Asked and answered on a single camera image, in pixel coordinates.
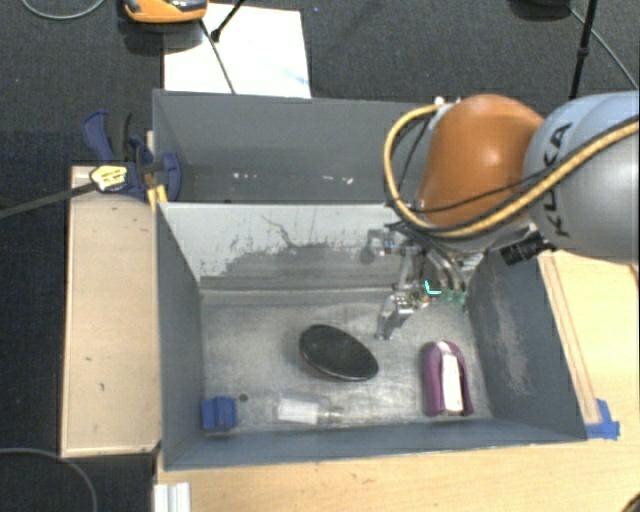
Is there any black oval dish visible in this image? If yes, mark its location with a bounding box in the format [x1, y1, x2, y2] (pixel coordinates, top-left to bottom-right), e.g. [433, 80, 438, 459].
[298, 323, 380, 384]

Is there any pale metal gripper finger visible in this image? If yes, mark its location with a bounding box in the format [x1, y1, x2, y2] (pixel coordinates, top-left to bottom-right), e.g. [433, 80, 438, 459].
[375, 291, 430, 342]
[359, 227, 402, 266]

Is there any black cylinder on white bracket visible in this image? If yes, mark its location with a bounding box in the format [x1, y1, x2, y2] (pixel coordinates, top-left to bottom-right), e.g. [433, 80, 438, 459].
[480, 225, 553, 267]

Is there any grey metal bin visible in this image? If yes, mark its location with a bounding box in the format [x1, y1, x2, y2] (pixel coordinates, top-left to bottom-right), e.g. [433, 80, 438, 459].
[151, 88, 589, 472]

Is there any blue ridged block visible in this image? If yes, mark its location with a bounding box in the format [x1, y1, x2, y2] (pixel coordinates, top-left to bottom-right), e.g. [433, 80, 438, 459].
[201, 396, 238, 434]

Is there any pale wood board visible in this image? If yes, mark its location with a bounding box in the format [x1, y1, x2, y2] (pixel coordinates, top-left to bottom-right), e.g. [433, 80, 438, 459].
[59, 164, 164, 459]

